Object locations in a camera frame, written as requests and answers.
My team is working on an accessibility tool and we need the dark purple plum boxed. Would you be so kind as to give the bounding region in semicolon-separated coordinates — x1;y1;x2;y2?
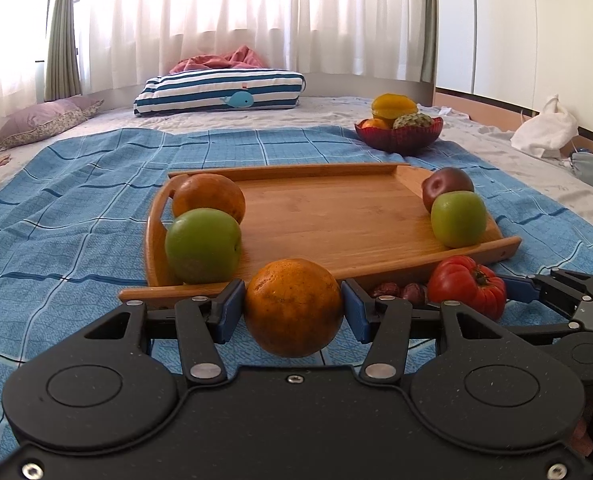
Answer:
421;167;475;213

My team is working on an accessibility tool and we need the wooden bed frame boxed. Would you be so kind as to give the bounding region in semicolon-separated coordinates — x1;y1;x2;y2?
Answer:
433;86;593;161

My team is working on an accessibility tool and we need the blue checked blanket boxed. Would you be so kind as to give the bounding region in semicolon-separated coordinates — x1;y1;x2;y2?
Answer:
0;125;593;466

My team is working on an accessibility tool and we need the small orange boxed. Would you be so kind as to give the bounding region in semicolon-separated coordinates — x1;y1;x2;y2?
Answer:
244;258;344;359

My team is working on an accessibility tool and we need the grey green drape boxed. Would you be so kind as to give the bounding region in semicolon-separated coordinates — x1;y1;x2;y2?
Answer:
44;0;83;102
419;0;439;85

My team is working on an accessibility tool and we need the green custard apple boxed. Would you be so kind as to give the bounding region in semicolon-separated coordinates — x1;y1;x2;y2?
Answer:
392;112;436;130

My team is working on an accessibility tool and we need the red ribbed tomato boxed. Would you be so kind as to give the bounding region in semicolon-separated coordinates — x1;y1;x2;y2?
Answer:
426;256;507;321

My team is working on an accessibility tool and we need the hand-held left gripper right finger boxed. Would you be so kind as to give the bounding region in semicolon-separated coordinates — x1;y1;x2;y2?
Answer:
341;279;533;387

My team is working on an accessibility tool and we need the large green apple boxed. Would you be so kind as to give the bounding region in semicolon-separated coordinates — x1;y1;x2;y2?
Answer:
165;208;243;285

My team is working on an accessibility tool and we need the wooden tray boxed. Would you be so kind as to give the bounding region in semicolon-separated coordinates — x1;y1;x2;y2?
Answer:
119;162;523;303

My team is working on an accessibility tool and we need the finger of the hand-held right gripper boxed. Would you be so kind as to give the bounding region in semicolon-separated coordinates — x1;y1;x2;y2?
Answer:
503;269;593;318
503;321;586;347

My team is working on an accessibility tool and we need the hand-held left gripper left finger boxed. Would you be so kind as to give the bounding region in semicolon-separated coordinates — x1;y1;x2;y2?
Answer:
83;279;247;387

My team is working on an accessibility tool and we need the purple floral pillow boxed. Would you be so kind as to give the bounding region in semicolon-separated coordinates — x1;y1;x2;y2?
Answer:
0;97;104;152

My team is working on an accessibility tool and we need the striped whale pillow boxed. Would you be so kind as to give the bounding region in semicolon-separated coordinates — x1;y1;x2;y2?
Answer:
134;69;306;117

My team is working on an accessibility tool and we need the sheer white curtain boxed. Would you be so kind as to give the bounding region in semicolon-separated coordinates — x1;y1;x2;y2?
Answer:
0;0;427;133

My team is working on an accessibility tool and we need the small green apple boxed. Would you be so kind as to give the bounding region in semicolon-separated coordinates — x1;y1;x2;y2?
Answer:
430;191;488;249

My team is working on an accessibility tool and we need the pink crumpled blanket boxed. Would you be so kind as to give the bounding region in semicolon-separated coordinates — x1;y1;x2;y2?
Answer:
169;45;270;76

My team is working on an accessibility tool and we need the grey patterned bed sheet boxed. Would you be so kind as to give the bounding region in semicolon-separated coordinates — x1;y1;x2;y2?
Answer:
0;95;593;241

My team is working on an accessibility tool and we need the white wardrobe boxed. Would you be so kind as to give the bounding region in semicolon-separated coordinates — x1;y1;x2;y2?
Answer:
433;0;593;133

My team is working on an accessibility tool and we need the yellow starfruit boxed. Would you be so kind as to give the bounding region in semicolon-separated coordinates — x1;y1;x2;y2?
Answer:
371;93;419;121

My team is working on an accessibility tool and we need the red glass bowl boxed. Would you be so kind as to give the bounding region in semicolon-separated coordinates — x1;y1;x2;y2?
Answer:
353;116;444;157

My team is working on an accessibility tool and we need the white plastic bag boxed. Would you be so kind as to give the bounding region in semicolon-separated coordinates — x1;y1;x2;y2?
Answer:
511;94;579;159

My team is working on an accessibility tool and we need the large orange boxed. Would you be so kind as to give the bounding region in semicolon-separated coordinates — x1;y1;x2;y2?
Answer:
171;173;246;226

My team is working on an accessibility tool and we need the red date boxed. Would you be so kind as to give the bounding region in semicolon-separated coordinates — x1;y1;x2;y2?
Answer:
400;282;428;306
371;281;402;300

